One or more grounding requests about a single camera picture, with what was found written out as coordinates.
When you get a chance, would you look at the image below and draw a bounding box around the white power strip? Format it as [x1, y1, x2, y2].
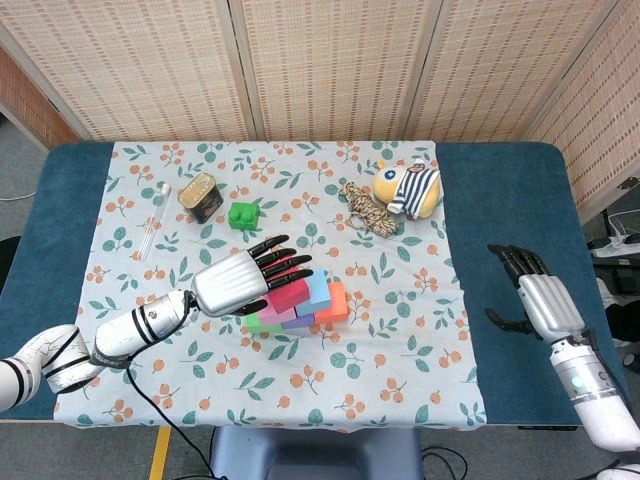
[589, 238, 640, 259]

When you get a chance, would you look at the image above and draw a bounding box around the light blue foam cube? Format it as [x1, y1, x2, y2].
[294, 268, 332, 317]

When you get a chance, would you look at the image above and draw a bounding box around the black floor cable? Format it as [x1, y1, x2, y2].
[422, 446, 470, 480]

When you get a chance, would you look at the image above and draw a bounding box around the yellow plush toy striped shirt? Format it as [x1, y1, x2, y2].
[372, 156, 444, 221]

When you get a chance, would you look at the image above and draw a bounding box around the woven folding screen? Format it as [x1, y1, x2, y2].
[0, 0, 640, 224]

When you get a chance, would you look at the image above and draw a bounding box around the crimson red foam cube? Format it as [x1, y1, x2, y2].
[264, 264, 312, 315]

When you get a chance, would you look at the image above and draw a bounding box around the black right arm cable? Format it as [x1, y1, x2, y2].
[582, 329, 634, 401]

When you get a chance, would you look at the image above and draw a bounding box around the green toy building brick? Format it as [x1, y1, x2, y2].
[227, 201, 262, 232]

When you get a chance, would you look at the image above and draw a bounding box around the orange foam cube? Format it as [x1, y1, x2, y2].
[313, 281, 350, 325]

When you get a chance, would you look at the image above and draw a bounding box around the floral fruit print tablecloth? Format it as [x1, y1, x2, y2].
[52, 139, 489, 434]

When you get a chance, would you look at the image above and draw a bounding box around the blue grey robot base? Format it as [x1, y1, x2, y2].
[208, 427, 425, 480]

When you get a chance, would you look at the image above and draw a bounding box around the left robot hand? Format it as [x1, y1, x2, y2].
[191, 233, 315, 317]

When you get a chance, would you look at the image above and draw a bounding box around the dark green tin can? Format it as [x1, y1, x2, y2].
[177, 172, 225, 225]

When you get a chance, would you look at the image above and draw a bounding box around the green foam cube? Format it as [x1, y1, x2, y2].
[244, 312, 284, 335]

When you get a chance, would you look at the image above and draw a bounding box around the striped twine rope bundle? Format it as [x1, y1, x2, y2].
[338, 181, 396, 236]

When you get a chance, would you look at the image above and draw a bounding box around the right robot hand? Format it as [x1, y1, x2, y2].
[484, 243, 589, 344]

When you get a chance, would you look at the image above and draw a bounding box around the clear glass test tube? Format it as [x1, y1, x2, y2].
[138, 183, 173, 261]

